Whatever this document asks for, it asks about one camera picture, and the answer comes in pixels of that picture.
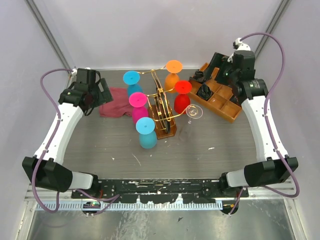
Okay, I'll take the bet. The orange wine glass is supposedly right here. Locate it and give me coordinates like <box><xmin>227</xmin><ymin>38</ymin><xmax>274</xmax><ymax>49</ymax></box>
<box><xmin>164</xmin><ymin>60</ymin><xmax>183</xmax><ymax>93</ymax></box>

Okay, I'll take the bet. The red wine glass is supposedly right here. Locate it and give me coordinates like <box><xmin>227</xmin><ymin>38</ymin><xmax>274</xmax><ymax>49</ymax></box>
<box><xmin>174</xmin><ymin>80</ymin><xmax>192</xmax><ymax>114</ymax></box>

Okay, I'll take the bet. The gold wire glass rack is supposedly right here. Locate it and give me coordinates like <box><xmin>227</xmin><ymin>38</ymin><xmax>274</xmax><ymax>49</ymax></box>
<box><xmin>146</xmin><ymin>69</ymin><xmax>192</xmax><ymax>140</ymax></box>

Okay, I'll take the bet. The clear wine glass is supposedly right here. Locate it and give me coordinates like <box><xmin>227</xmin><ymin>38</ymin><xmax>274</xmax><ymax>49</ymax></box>
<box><xmin>179</xmin><ymin>104</ymin><xmax>203</xmax><ymax>142</ymax></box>

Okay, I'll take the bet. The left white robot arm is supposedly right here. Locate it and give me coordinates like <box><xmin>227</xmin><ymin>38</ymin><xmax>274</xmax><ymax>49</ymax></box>
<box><xmin>22</xmin><ymin>68</ymin><xmax>113</xmax><ymax>198</ymax></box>

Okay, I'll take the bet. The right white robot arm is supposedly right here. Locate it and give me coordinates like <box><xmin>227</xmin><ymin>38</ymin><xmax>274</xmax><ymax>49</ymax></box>
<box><xmin>204</xmin><ymin>50</ymin><xmax>299</xmax><ymax>197</ymax></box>

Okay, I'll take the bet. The rear blue wine glass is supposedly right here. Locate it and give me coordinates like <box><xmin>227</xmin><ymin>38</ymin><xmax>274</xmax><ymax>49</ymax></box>
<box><xmin>123</xmin><ymin>70</ymin><xmax>143</xmax><ymax>97</ymax></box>

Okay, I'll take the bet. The blue wine glass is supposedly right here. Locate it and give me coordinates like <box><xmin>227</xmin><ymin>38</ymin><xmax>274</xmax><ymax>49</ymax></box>
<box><xmin>123</xmin><ymin>70</ymin><xmax>143</xmax><ymax>97</ymax></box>
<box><xmin>135</xmin><ymin>117</ymin><xmax>157</xmax><ymax>149</ymax></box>

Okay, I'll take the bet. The pink wine glass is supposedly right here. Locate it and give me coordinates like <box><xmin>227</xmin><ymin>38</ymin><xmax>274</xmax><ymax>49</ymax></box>
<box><xmin>128</xmin><ymin>92</ymin><xmax>149</xmax><ymax>124</ymax></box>

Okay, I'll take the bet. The front blue wine glass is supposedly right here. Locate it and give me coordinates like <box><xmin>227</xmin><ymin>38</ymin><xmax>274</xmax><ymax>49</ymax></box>
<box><xmin>135</xmin><ymin>117</ymin><xmax>157</xmax><ymax>149</ymax></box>

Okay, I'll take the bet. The maroon cloth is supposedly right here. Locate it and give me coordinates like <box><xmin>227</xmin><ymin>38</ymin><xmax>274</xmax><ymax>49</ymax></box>
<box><xmin>99</xmin><ymin>87</ymin><xmax>133</xmax><ymax>118</ymax></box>

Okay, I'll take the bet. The dark folded napkin rear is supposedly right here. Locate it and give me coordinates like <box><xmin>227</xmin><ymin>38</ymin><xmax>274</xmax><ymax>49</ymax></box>
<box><xmin>194</xmin><ymin>70</ymin><xmax>204</xmax><ymax>83</ymax></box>

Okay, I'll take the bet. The wooden compartment tray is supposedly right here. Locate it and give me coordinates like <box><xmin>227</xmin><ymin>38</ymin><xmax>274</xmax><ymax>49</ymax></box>
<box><xmin>188</xmin><ymin>67</ymin><xmax>242</xmax><ymax>123</ymax></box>

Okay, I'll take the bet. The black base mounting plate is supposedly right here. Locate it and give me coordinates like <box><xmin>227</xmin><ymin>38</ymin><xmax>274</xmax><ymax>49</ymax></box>
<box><xmin>84</xmin><ymin>178</ymin><xmax>241</xmax><ymax>204</ymax></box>

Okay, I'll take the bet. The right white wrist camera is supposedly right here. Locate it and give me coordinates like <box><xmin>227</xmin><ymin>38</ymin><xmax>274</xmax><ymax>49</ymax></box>
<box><xmin>227</xmin><ymin>37</ymin><xmax>251</xmax><ymax>63</ymax></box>

